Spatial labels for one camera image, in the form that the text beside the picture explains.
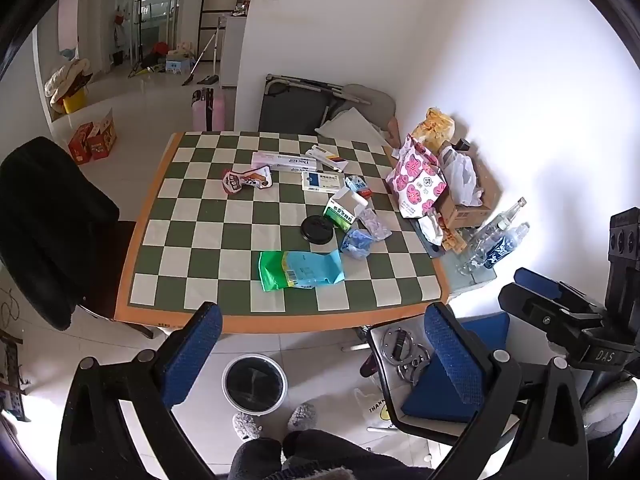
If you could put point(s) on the pink flower print bag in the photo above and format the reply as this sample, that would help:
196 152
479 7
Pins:
417 180

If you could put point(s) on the grey padded chair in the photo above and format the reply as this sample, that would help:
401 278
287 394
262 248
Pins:
367 102

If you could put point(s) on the red black object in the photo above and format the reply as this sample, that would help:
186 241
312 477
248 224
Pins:
369 365

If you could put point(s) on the crumpled blue wrapper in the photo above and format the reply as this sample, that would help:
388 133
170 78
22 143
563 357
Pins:
357 242

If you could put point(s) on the black round lid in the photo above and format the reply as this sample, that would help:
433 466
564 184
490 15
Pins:
316 230

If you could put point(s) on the broom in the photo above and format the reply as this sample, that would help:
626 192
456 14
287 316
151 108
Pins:
200 60

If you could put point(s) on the orange snack packet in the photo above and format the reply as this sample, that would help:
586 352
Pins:
454 242

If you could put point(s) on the black office chair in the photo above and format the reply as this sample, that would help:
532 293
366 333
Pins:
50 225

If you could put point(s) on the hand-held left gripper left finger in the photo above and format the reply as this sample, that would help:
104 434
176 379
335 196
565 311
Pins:
192 355

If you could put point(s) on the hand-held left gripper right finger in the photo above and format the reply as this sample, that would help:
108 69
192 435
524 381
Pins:
457 360

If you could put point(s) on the person's right forearm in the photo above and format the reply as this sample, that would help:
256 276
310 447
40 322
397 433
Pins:
607 405

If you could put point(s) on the brown cardboard box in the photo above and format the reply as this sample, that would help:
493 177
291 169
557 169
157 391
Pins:
467 205

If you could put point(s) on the orange edged table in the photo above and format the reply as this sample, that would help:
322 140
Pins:
150 200

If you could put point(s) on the red white snack wrapper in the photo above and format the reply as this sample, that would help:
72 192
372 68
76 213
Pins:
247 180

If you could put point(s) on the green blue plastic pouch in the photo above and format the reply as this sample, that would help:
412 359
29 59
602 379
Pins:
300 270

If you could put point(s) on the grey folding bed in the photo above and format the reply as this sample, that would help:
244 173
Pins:
295 107

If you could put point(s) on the slim white striped box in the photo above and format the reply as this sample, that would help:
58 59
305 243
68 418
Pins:
327 156

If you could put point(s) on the blue label plastic bottle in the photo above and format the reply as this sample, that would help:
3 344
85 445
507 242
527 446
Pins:
505 247

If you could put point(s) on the grey fluffy slipper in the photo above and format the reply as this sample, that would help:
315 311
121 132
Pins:
245 426
302 416

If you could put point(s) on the yellow snack bag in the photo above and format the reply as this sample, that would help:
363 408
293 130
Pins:
435 127

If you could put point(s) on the small cartoon milk carton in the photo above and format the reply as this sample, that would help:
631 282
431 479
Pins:
359 186

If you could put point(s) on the green checkered table mat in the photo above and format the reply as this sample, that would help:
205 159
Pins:
210 220

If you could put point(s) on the yellow bin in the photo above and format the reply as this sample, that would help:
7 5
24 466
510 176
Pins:
72 103

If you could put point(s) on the clear blister pack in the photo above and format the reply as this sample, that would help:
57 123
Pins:
375 222

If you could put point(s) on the pink suitcase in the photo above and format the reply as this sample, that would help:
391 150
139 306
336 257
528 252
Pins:
207 108

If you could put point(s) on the clear plastic bottle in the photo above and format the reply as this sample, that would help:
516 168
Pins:
492 232

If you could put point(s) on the crumpled white tissue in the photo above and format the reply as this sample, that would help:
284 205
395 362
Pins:
430 225

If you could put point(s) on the black framed grey chair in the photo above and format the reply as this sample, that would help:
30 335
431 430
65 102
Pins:
387 380

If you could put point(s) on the round metal part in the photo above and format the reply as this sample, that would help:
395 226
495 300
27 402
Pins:
415 365
397 344

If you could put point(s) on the long white toothpaste box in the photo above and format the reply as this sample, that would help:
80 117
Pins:
285 161

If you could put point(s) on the red cardboard box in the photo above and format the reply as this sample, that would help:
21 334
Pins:
80 145
104 137

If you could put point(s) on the round trash bin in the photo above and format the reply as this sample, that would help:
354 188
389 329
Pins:
255 382

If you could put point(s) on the blue seat cushion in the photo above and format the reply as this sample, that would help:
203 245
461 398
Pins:
432 395

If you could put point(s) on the white cabinet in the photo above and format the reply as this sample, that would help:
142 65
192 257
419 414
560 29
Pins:
232 50

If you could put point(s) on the white yellow print plastic bag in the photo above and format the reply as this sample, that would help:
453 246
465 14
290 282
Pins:
372 405

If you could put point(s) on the white flat board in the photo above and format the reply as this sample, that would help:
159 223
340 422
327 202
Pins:
350 127

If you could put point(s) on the green white open box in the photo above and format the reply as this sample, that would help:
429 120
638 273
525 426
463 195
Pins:
342 210

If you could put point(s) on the white blue medicine box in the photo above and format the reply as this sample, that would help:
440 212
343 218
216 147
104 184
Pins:
322 182

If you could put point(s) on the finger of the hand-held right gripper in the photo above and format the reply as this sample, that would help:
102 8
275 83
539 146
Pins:
542 280
540 315

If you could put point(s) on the pile of blankets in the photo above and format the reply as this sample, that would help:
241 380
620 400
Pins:
67 77

